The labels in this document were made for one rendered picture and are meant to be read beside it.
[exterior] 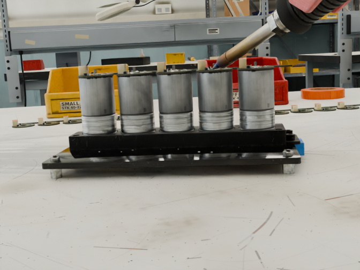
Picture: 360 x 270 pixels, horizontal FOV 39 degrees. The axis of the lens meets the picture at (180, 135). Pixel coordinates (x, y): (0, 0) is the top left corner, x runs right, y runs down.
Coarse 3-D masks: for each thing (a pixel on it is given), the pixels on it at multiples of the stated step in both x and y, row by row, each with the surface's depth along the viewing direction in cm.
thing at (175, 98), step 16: (160, 80) 34; (176, 80) 34; (160, 96) 34; (176, 96) 34; (192, 96) 35; (160, 112) 35; (176, 112) 34; (192, 112) 35; (160, 128) 35; (176, 128) 34; (192, 128) 35
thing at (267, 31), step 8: (272, 16) 28; (272, 24) 28; (280, 24) 28; (256, 32) 30; (264, 32) 29; (272, 32) 29; (280, 32) 28; (248, 40) 30; (256, 40) 30; (264, 40) 30; (232, 48) 31; (240, 48) 31; (248, 48) 30; (224, 56) 32; (232, 56) 31; (240, 56) 31; (224, 64) 32
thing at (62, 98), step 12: (60, 72) 72; (72, 72) 73; (108, 72) 73; (48, 84) 64; (60, 84) 71; (72, 84) 74; (48, 96) 62; (60, 96) 62; (72, 96) 62; (48, 108) 62; (60, 108) 63; (72, 108) 63
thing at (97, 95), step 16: (80, 80) 35; (96, 80) 34; (112, 80) 36; (80, 96) 35; (96, 96) 35; (112, 96) 35; (96, 112) 35; (112, 112) 36; (96, 128) 35; (112, 128) 36
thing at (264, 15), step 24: (0, 0) 252; (264, 0) 261; (72, 24) 257; (96, 24) 258; (120, 24) 258; (144, 24) 259; (264, 24) 263; (72, 48) 259; (96, 48) 260; (120, 48) 260; (24, 72) 258; (48, 72) 259; (192, 72) 268; (24, 96) 265
